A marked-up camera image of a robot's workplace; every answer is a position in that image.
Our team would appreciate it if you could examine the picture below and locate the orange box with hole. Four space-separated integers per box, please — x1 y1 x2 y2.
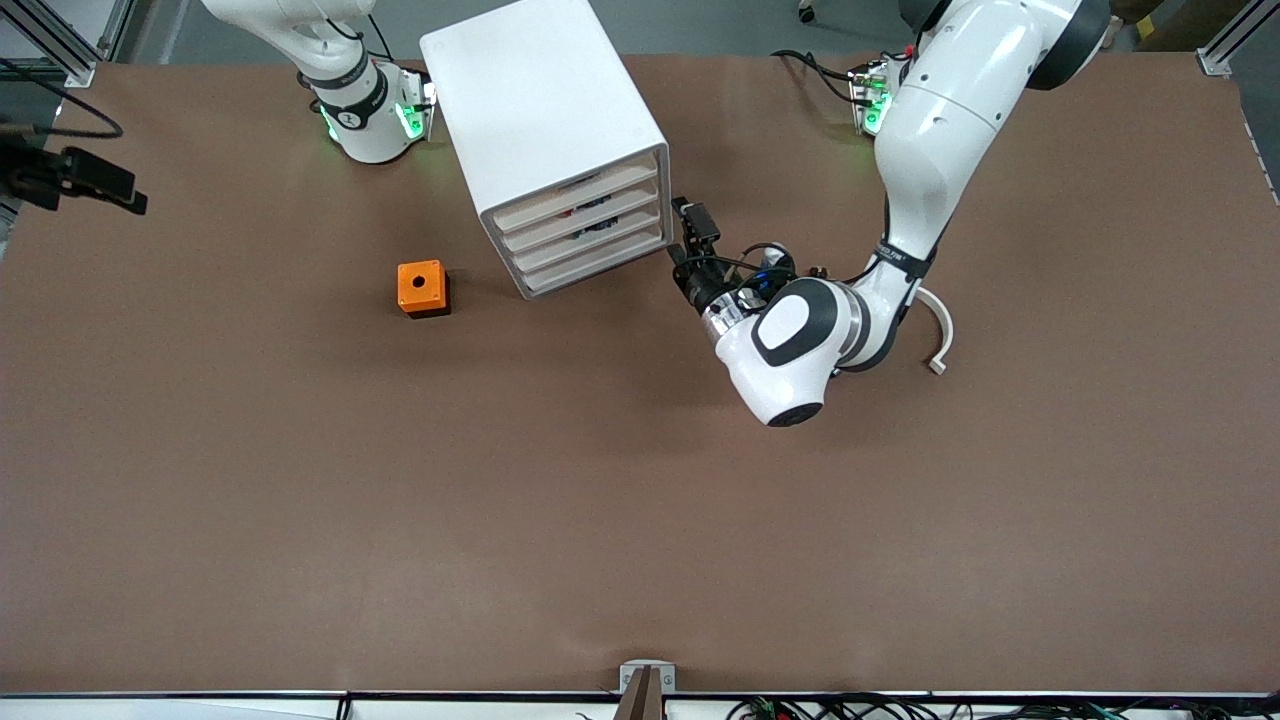
396 259 452 319

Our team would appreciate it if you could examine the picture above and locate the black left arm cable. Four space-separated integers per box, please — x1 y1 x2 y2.
690 243 801 301

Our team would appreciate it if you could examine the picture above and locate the aluminium frame profile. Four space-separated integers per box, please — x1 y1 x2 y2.
1197 0 1280 78
0 0 136 89

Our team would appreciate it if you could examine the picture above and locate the black left base cable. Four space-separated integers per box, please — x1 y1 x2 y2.
772 48 863 103

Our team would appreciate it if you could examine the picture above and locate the black base cable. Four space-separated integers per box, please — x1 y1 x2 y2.
772 48 863 103
340 10 401 63

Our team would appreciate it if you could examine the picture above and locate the white half-ring pipe clamp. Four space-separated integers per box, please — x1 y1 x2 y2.
912 287 956 377

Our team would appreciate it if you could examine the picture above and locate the black right base cable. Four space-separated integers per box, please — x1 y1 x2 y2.
340 10 401 63

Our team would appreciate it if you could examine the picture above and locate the metal bracket with brown post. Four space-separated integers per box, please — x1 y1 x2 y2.
612 660 677 720

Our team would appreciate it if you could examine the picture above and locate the bundle of black cables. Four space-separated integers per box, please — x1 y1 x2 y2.
725 693 1280 720

